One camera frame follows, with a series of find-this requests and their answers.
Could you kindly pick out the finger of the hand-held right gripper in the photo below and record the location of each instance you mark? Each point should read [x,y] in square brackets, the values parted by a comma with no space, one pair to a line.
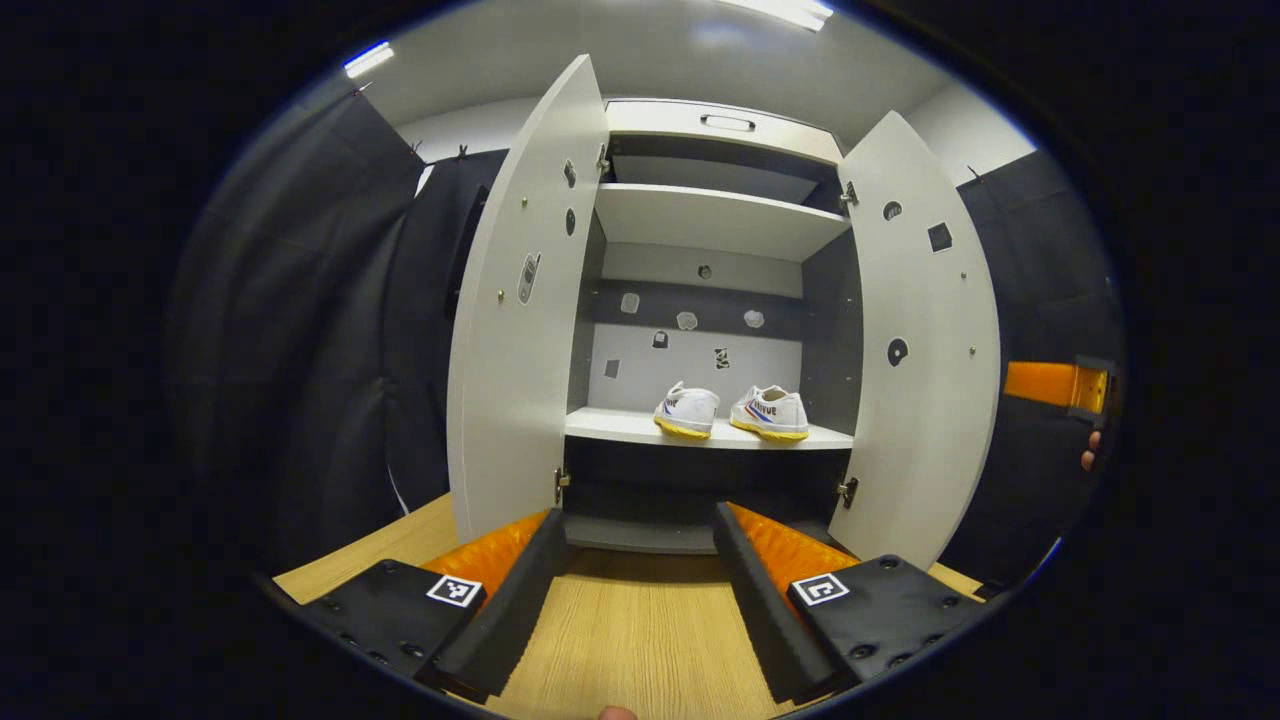
[1040,382]

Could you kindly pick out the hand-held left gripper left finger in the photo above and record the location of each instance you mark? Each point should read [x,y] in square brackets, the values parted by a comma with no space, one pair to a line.
[520,600]

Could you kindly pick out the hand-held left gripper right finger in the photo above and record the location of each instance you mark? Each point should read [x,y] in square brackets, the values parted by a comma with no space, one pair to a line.
[760,610]

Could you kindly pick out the white canvas shoe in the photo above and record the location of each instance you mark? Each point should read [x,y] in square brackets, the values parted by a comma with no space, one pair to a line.
[690,410]
[775,410]

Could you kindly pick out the white cabinet drawer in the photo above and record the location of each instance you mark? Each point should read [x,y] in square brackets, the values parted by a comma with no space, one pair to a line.
[680,125]

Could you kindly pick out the large ceiling light panel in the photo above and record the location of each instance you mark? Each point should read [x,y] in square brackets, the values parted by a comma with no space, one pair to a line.
[785,10]

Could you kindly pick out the small ceiling light panel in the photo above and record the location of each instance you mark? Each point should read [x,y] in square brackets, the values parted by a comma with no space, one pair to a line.
[368,58]

